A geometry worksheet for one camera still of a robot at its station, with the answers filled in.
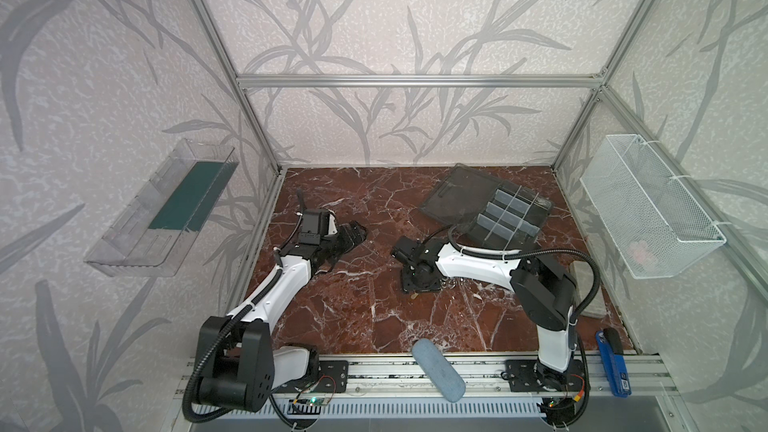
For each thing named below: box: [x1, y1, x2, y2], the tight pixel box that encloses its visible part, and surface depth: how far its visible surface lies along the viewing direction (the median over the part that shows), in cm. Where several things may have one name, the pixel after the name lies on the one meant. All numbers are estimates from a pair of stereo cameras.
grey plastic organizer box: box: [419, 163, 553, 251], surface depth 107 cm
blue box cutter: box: [596, 327, 632, 398], surface depth 75 cm
